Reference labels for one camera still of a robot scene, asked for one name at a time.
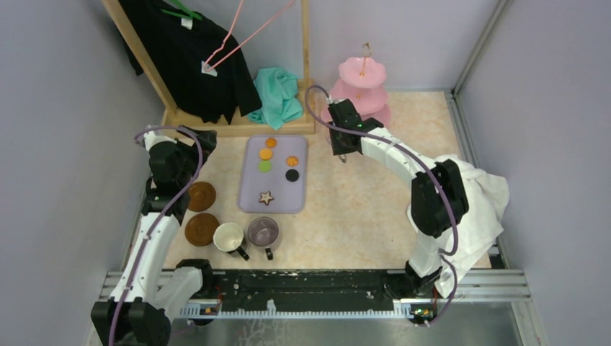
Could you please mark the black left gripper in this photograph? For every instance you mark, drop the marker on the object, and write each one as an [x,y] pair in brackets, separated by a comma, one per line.
[207,139]

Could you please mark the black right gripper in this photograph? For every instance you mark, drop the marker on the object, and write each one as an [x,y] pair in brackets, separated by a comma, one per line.
[338,149]

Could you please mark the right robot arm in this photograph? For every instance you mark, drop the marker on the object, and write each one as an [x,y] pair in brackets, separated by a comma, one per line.
[380,145]

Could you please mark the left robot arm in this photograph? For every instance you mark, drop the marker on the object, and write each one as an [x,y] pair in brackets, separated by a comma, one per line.
[139,310]

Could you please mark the pink three-tier cake stand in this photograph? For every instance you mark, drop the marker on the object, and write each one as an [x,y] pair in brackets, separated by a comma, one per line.
[361,80]

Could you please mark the brown saucer far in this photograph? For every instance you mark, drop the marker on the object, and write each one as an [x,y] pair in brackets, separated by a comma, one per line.
[202,196]

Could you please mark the brown saucer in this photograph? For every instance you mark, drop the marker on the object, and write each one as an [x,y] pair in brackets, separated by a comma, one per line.
[202,196]
[200,229]

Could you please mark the orange waffle round cookie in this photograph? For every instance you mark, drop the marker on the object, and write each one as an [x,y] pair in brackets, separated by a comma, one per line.
[265,154]

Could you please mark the green round cookie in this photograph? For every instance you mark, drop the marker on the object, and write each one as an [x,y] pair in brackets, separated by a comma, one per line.
[264,166]

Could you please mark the small orange round cookie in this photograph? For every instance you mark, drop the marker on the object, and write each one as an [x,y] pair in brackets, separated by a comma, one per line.
[270,142]

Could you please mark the teal cloth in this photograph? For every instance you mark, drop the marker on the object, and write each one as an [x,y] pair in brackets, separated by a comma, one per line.
[278,92]

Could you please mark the orange swirl cookie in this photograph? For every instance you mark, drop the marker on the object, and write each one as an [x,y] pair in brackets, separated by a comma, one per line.
[292,161]

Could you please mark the black t-shirt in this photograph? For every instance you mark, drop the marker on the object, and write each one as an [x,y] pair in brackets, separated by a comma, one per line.
[200,64]

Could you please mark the black sandwich cookie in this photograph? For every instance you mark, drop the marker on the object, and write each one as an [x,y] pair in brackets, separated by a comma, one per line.
[292,175]

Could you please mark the star-shaped iced cookie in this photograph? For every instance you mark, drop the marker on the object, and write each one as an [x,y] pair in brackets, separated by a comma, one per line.
[266,198]

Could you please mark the brown saucer near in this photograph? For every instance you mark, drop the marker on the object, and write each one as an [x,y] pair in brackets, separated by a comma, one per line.
[200,229]

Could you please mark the lavender serving tray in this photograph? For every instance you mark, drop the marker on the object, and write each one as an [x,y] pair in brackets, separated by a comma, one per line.
[290,197]

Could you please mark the green clothes hanger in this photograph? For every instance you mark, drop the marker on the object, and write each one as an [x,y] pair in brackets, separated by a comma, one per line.
[181,11]

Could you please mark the white towel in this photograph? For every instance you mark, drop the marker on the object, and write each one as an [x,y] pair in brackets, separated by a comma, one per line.
[487,196]

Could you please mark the wooden clothes rack frame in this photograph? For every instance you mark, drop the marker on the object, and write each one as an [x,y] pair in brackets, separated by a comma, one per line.
[173,115]

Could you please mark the cream mug black handle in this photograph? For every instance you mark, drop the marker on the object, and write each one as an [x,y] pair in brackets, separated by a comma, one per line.
[231,239]

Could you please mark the purple mug black handle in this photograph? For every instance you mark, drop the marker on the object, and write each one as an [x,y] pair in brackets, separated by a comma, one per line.
[264,233]

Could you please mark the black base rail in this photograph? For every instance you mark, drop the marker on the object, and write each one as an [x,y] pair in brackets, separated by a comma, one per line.
[311,290]

